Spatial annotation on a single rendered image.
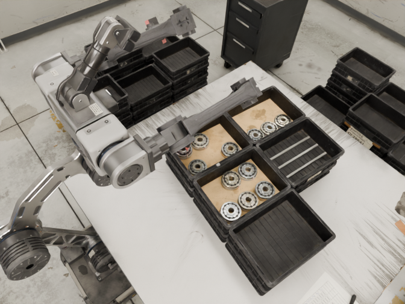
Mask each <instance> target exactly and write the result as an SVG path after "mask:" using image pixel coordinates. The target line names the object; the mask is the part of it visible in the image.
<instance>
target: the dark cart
mask: <svg viewBox="0 0 405 304"><path fill-rule="evenodd" d="M308 1H309V0H227V6H226V12H225V22H224V32H223V38H222V49H221V58H222V59H224V60H225V61H224V62H225V63H224V67H226V68H229V67H230V66H232V67H234V68H235V69H237V68H238V67H240V66H242V65H244V64H246V63H247V62H249V61H252V62H254V63H255V64H256V65H257V66H259V67H260V68H262V69H263V70H264V71H265V72H266V71H267V70H269V69H271V68H273V67H274V66H276V67H278V68H279V67H280V66H281V65H282V64H283V61H284V60H286V59H288V58H289V57H290V54H291V52H292V48H293V46H294V43H295V39H296V37H297V34H298V30H299V28H300V25H301V21H302V19H303V16H304V12H305V10H306V7H307V3H308Z"/></svg>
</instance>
